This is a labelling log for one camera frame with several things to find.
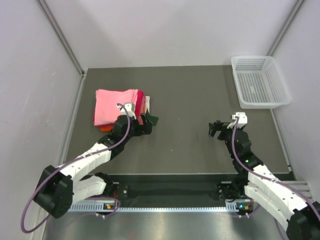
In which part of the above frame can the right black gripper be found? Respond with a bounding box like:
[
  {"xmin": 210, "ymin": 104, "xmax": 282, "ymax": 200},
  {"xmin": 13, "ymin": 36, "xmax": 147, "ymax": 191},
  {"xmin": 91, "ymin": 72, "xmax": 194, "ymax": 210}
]
[{"xmin": 209, "ymin": 120, "xmax": 244, "ymax": 159}]

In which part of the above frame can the folded orange t-shirt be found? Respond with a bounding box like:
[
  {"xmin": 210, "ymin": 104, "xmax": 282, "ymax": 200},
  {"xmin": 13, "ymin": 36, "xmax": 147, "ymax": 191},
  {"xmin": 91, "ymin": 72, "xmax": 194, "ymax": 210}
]
[{"xmin": 98, "ymin": 117, "xmax": 146, "ymax": 133}]

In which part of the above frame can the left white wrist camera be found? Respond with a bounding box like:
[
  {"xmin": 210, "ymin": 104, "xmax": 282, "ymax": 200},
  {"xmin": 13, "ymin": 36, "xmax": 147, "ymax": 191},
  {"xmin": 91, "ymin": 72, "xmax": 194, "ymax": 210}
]
[{"xmin": 116, "ymin": 102, "xmax": 137, "ymax": 120}]

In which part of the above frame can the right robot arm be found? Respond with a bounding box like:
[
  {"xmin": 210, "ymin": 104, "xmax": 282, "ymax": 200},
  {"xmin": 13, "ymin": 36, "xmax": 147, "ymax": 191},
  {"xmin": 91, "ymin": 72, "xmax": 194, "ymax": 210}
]
[{"xmin": 208, "ymin": 119, "xmax": 320, "ymax": 240}]

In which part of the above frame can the light pink t-shirt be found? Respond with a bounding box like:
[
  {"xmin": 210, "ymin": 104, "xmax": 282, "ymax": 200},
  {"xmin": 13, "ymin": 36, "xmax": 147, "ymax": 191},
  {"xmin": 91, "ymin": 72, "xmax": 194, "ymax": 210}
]
[{"xmin": 93, "ymin": 89, "xmax": 139, "ymax": 127}]

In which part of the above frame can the folded white t-shirt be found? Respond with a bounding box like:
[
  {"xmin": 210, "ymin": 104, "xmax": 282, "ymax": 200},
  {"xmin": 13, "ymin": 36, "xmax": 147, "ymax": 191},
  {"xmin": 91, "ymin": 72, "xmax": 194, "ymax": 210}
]
[{"xmin": 145, "ymin": 96, "xmax": 150, "ymax": 112}]

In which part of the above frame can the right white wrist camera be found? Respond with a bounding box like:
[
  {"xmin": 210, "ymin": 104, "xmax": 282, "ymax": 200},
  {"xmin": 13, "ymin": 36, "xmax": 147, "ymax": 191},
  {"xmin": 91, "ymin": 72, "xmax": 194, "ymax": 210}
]
[{"xmin": 229, "ymin": 112, "xmax": 248, "ymax": 129}]

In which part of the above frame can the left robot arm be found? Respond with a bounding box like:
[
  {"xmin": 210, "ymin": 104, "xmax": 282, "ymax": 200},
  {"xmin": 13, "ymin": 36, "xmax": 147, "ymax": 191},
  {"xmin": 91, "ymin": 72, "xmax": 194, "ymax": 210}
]
[{"xmin": 33, "ymin": 112, "xmax": 158, "ymax": 219}]

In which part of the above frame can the white perforated plastic basket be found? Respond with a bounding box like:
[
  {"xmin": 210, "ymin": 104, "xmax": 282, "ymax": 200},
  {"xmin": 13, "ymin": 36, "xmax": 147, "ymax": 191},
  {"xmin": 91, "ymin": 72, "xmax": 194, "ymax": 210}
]
[{"xmin": 231, "ymin": 55, "xmax": 292, "ymax": 109}]

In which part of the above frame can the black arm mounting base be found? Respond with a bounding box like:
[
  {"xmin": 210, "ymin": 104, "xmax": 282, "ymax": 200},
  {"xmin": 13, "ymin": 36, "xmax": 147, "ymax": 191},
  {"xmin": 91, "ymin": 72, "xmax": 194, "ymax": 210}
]
[{"xmin": 96, "ymin": 172, "xmax": 245, "ymax": 208}]

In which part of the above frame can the grey slotted cable duct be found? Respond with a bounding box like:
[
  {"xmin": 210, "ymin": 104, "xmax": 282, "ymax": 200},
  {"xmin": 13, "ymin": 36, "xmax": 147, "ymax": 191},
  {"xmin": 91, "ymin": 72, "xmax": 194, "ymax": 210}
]
[{"xmin": 68, "ymin": 200, "xmax": 254, "ymax": 213}]

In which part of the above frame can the folded dark green t-shirt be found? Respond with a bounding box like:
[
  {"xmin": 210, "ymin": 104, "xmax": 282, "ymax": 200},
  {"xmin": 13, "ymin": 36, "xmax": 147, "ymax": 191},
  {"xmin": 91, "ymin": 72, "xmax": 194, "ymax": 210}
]
[{"xmin": 145, "ymin": 111, "xmax": 159, "ymax": 126}]

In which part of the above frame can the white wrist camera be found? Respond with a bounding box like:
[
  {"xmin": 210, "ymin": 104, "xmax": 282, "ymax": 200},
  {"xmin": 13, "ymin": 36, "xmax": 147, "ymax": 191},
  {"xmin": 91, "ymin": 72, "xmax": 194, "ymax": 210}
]
[
  {"xmin": 116, "ymin": 102, "xmax": 137, "ymax": 120},
  {"xmin": 229, "ymin": 112, "xmax": 248, "ymax": 129}
]

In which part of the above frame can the folded magenta t-shirt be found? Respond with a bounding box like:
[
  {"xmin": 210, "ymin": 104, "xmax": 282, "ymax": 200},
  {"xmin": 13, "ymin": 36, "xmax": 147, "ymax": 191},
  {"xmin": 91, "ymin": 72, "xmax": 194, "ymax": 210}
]
[{"xmin": 92, "ymin": 89, "xmax": 147, "ymax": 127}]

